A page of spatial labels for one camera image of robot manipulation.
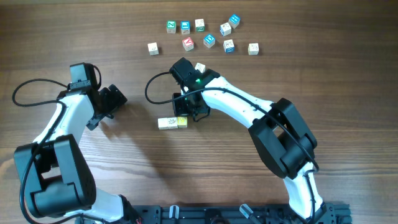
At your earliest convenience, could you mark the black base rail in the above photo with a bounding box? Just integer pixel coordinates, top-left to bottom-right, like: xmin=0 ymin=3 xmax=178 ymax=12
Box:
xmin=74 ymin=203 xmax=354 ymax=224

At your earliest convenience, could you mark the wooden block green Z side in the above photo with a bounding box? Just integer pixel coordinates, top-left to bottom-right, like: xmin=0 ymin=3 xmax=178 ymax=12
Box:
xmin=195 ymin=63 xmax=206 ymax=73

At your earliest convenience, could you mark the wooden block red side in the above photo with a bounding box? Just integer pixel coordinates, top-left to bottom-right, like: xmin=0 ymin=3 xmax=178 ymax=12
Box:
xmin=147 ymin=42 xmax=159 ymax=56

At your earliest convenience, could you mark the wooden block yellow top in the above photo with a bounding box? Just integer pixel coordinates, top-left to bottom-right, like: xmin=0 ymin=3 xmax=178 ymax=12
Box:
xmin=177 ymin=116 xmax=188 ymax=128

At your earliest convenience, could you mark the wooden block green Z front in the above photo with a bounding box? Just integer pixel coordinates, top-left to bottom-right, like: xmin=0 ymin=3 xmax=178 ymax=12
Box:
xmin=195 ymin=19 xmax=205 ymax=32

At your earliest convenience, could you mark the wooden block letter M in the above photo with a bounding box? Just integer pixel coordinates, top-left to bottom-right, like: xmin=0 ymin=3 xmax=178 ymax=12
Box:
xmin=157 ymin=118 xmax=169 ymax=129

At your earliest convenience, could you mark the wooden block number 2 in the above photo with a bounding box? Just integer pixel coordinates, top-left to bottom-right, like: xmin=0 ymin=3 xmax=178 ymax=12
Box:
xmin=220 ymin=22 xmax=232 ymax=37

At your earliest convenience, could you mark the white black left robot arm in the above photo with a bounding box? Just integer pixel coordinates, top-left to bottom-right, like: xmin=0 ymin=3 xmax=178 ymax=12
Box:
xmin=14 ymin=63 xmax=142 ymax=223

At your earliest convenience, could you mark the wooden block letter L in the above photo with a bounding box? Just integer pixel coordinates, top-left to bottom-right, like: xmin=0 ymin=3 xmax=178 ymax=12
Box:
xmin=248 ymin=43 xmax=259 ymax=55

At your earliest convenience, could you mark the wooden block blue D top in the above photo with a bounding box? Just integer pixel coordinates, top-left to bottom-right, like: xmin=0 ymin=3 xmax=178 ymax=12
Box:
xmin=203 ymin=34 xmax=216 ymax=48

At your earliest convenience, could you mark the wooden block blue far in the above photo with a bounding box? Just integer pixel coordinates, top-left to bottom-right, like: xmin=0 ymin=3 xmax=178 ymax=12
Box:
xmin=228 ymin=14 xmax=241 ymax=29

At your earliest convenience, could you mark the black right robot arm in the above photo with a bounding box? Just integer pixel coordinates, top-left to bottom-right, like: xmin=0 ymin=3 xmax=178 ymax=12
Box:
xmin=169 ymin=58 xmax=323 ymax=223

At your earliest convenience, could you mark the wooden block blue X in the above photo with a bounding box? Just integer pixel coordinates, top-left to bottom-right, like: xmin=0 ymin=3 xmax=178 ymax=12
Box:
xmin=223 ymin=39 xmax=235 ymax=53

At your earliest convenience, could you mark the wooden block green V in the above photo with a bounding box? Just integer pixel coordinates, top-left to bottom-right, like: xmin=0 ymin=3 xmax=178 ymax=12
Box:
xmin=167 ymin=117 xmax=178 ymax=129

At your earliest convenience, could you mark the wooden block red top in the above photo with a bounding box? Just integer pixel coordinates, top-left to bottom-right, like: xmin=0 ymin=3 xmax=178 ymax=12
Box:
xmin=182 ymin=37 xmax=195 ymax=51

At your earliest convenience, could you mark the wooden block green top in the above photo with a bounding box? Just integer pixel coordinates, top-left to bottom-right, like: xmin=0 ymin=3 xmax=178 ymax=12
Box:
xmin=166 ymin=20 xmax=177 ymax=34

